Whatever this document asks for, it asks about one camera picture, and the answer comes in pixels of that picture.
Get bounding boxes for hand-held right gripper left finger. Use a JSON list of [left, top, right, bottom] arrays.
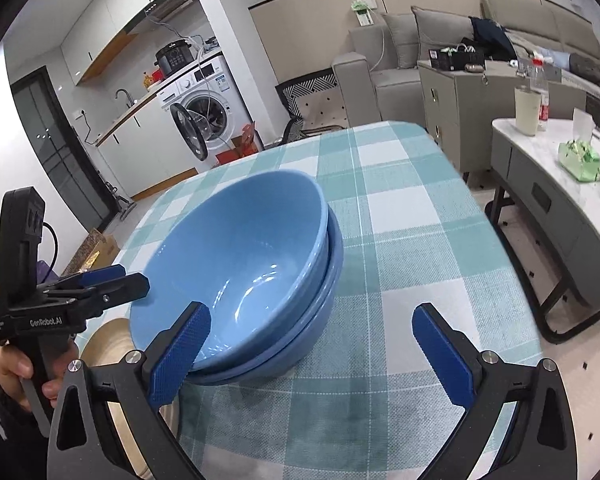
[[47, 301, 212, 480]]

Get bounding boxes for grey sofa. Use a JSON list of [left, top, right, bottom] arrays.
[[331, 0, 600, 126]]

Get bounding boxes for white marble coffee table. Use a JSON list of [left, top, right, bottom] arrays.
[[485, 117, 600, 346]]

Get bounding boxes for black pressure cooker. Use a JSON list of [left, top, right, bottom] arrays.
[[154, 40, 193, 78]]

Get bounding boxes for white lower kitchen cabinet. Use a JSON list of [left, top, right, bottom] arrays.
[[97, 97, 201, 196]]

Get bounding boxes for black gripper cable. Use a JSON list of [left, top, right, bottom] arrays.
[[41, 221, 61, 276]]

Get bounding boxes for white green wall holder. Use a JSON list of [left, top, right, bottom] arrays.
[[351, 0, 381, 27]]

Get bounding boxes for green tissue pack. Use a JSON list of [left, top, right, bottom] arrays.
[[557, 139, 600, 183]]

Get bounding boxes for cardboard box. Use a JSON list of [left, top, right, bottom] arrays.
[[62, 230, 121, 276]]

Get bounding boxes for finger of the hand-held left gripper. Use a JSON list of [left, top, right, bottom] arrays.
[[41, 272, 151, 319], [54, 265, 127, 290]]

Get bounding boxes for grey cushion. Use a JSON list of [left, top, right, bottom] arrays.
[[380, 12, 423, 71], [411, 6, 481, 68]]

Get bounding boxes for stick vacuum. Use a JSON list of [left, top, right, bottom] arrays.
[[102, 180, 136, 221]]

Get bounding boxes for black jacket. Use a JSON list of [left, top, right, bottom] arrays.
[[467, 16, 518, 63]]

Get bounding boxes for person's left hand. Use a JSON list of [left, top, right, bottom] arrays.
[[0, 345, 66, 407]]

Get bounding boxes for white carton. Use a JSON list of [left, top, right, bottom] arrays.
[[572, 107, 596, 141]]

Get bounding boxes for range hood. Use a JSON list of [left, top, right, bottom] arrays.
[[142, 0, 198, 23]]

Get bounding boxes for beige tumbler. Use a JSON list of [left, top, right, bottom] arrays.
[[514, 85, 541, 137]]

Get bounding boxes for white upper cabinets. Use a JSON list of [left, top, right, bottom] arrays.
[[60, 0, 196, 86]]

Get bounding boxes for grey side cabinet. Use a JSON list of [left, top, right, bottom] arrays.
[[417, 59, 588, 176]]

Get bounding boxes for checked tablecloth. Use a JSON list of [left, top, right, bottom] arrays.
[[80, 120, 546, 480]]

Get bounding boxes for red gift bag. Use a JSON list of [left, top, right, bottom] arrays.
[[240, 122, 262, 158]]

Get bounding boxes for dark glass door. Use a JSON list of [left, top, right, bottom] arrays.
[[10, 67, 118, 233]]

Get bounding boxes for dark grey blanket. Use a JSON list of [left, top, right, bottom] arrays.
[[567, 52, 600, 96]]

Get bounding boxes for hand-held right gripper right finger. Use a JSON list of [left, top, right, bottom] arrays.
[[411, 302, 578, 480]]

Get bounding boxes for clear plastic bottle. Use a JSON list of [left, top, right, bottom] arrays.
[[529, 57, 551, 133]]

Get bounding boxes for beige plate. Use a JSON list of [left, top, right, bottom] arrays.
[[80, 319, 182, 480]]

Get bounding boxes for black box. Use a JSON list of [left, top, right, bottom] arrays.
[[427, 46, 486, 72]]

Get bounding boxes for blue bowl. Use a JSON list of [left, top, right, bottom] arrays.
[[190, 205, 345, 376], [129, 170, 329, 361], [192, 260, 343, 387]]

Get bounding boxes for white washing machine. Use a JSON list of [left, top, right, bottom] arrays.
[[159, 54, 253, 171]]

